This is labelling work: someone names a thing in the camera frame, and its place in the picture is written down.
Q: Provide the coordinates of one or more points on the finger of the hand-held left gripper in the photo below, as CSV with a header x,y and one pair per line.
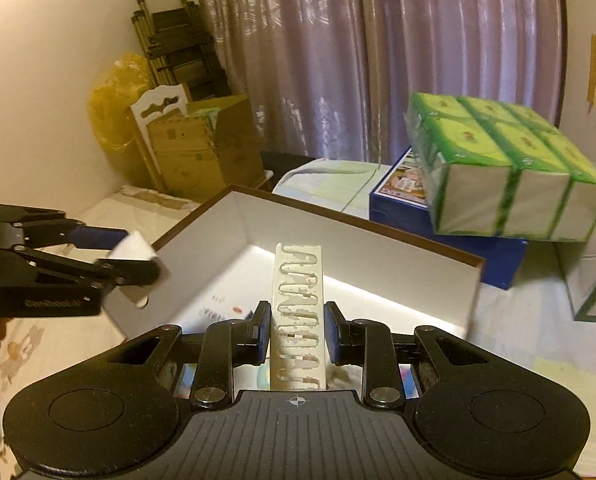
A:
x,y
128,272
95,236

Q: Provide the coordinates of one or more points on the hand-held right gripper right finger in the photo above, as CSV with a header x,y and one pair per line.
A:
x,y
334,332

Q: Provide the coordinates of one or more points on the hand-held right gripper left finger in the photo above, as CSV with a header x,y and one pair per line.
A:
x,y
261,332

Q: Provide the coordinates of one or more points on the white cube power adapter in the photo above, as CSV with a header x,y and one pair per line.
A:
x,y
133,247

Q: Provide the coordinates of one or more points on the white slotted plastic holder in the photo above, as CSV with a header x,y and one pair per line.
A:
x,y
298,280

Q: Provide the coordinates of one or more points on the brown box white inside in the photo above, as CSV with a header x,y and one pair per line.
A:
x,y
218,240

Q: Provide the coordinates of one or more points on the cartoon printed blanket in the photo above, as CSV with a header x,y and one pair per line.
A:
x,y
28,355

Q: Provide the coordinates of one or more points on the brown cardboard box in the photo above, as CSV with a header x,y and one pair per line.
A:
x,y
198,155

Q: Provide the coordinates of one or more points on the yellow plastic bag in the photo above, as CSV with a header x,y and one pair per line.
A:
x,y
110,105

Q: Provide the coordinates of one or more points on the blue printed box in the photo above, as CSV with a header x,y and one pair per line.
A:
x,y
397,210

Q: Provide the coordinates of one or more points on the white carved wooden board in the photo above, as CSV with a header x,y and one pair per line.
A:
x,y
158,102

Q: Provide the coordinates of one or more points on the green wrapped tissue pack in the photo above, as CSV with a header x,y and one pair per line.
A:
x,y
482,195

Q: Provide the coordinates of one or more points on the black folding step ladder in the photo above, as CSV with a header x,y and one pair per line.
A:
x,y
183,35

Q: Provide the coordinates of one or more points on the pale pink curtain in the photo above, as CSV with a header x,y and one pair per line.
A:
x,y
377,60

